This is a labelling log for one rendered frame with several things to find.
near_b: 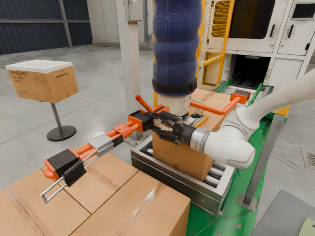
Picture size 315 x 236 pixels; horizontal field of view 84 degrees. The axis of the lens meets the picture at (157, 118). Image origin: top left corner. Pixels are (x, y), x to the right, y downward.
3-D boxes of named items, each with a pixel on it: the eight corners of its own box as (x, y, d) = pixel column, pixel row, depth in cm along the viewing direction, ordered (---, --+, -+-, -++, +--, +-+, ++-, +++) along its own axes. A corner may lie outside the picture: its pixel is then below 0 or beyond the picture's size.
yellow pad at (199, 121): (193, 113, 110) (194, 106, 108) (208, 118, 105) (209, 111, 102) (160, 138, 88) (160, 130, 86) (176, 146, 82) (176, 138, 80)
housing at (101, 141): (104, 141, 70) (102, 132, 68) (115, 148, 66) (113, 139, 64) (88, 150, 66) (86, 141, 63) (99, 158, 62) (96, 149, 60)
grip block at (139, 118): (140, 118, 86) (139, 107, 83) (155, 125, 80) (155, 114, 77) (127, 126, 80) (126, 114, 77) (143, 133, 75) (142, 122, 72)
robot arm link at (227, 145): (200, 161, 65) (213, 141, 73) (245, 181, 57) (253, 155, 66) (204, 139, 59) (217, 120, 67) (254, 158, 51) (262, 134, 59)
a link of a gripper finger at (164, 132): (182, 130, 72) (183, 133, 73) (161, 129, 79) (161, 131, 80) (177, 134, 70) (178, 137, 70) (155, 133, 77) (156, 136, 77)
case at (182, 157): (188, 125, 175) (192, 87, 156) (228, 138, 155) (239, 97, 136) (152, 158, 133) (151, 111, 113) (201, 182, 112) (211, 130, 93)
